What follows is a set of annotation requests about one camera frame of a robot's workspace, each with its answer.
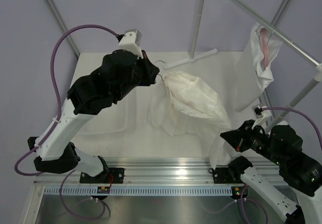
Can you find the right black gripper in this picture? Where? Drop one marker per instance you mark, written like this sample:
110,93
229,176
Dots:
238,138

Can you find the white skirt pink hanger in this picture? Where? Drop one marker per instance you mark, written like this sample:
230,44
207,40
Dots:
251,77

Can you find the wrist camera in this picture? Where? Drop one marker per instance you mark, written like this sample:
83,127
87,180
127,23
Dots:
261,115
130,41

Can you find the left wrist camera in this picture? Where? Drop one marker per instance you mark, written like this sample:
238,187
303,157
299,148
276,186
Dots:
130,41

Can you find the white plastic basket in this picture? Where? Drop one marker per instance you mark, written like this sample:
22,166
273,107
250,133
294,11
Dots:
114,119

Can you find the white slotted cable duct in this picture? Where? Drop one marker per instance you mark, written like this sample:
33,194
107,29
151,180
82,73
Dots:
140,190

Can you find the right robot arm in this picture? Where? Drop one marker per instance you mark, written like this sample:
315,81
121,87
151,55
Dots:
282,147

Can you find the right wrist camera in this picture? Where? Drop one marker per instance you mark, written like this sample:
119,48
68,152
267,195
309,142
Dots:
261,115

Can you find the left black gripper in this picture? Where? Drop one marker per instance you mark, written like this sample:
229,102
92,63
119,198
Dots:
150,70

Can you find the pink plastic hanger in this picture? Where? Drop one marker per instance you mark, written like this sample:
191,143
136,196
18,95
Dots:
265,46

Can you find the cream plastic hanger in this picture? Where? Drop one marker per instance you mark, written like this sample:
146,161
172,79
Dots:
160,64

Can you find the cream white skirt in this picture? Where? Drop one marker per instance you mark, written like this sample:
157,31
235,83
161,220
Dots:
183,104

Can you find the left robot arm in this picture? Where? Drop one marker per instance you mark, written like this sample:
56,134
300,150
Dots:
120,72

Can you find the aluminium mounting rail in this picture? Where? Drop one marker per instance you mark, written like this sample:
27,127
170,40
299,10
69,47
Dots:
165,172

